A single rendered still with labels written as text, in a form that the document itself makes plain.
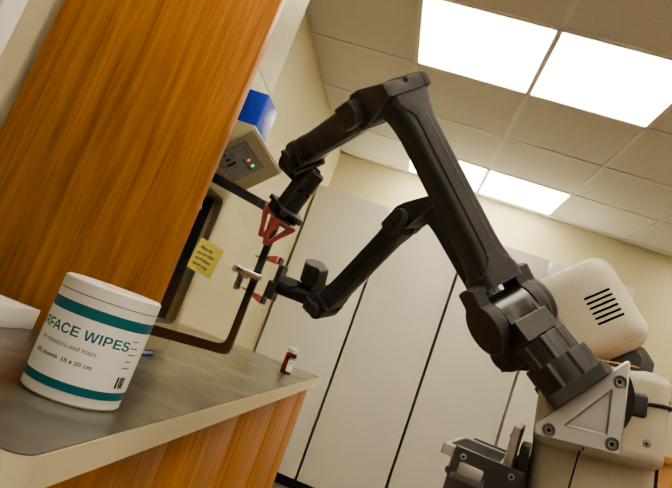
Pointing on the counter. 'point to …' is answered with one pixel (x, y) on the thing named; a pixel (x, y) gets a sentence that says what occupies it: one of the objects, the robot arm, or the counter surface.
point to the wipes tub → (89, 344)
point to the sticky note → (205, 258)
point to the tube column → (285, 33)
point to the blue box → (258, 112)
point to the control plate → (240, 161)
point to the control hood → (254, 153)
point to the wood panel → (124, 131)
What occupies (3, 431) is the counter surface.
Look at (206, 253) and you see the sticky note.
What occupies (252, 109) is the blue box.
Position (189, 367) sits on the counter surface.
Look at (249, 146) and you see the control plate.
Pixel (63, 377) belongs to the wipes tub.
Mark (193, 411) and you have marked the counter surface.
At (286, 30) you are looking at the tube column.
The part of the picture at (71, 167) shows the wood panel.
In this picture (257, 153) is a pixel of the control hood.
